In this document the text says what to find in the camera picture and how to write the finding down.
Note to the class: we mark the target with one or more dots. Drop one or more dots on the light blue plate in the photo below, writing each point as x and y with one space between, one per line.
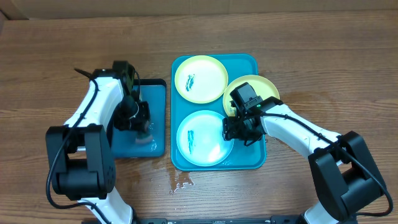
200 139

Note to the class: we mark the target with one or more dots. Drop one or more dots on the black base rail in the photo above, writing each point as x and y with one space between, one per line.
275 219

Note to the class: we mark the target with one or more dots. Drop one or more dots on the yellow plate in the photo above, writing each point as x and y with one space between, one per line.
262 86
201 79

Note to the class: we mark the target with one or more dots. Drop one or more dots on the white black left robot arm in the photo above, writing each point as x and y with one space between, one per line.
81 166

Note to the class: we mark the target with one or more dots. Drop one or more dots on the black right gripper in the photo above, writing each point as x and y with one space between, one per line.
234 132

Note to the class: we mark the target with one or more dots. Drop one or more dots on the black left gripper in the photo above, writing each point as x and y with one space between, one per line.
139 123

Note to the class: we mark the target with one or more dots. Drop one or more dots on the teal plastic serving tray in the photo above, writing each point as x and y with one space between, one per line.
241 157

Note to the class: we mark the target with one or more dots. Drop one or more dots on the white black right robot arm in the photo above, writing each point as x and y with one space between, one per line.
347 181

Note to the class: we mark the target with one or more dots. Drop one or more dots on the black-rimmed water tray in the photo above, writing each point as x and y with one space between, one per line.
128 144

